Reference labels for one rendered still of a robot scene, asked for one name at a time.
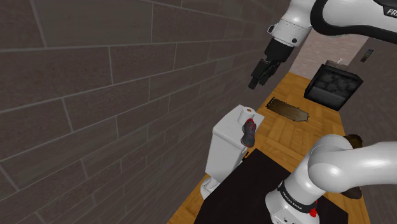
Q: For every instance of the small dark wall frame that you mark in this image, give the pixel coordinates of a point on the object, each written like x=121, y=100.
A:
x=367, y=55

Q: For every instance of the brown floor mat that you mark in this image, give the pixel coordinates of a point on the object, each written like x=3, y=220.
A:
x=287, y=110

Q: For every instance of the grey and red sneaker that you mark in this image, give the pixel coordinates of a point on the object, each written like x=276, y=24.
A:
x=249, y=133

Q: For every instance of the white toilet paper roll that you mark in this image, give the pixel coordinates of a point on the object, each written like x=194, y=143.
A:
x=245, y=115

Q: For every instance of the dark robot stand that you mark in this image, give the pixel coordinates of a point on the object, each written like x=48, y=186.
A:
x=242, y=192

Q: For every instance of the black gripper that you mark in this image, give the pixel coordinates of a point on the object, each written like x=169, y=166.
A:
x=277, y=49

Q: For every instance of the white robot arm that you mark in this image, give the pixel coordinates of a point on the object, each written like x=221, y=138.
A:
x=338, y=167

